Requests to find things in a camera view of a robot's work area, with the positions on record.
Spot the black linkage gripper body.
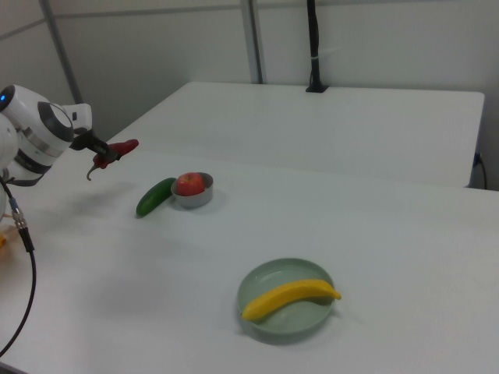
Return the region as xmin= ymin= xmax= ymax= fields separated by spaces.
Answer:
xmin=70 ymin=129 xmax=111 ymax=155

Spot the red chili pepper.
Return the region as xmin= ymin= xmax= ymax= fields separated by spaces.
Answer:
xmin=86 ymin=139 xmax=140 ymax=182

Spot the pale green plastic plate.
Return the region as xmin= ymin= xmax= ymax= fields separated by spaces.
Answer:
xmin=236 ymin=256 xmax=337 ymax=346

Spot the dark green cucumber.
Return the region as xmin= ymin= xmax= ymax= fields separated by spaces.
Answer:
xmin=135 ymin=177 xmax=178 ymax=218

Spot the red apple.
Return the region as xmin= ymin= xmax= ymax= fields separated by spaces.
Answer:
xmin=175 ymin=172 xmax=207 ymax=197

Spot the small grey bowl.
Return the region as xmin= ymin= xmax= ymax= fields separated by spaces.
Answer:
xmin=170 ymin=172 xmax=215 ymax=210

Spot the yellow banana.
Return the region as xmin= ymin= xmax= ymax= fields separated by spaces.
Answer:
xmin=240 ymin=278 xmax=343 ymax=323

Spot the black pole with clamp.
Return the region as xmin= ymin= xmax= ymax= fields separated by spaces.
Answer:
xmin=305 ymin=0 xmax=331 ymax=94

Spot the grey metal partition post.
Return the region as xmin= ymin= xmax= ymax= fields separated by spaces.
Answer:
xmin=239 ymin=0 xmax=265 ymax=85
xmin=38 ymin=0 xmax=85 ymax=107

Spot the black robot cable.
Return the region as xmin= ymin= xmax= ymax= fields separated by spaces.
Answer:
xmin=0 ymin=181 xmax=38 ymax=356

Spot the thin black wall cable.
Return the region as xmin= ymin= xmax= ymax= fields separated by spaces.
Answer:
xmin=472 ymin=151 xmax=489 ymax=192

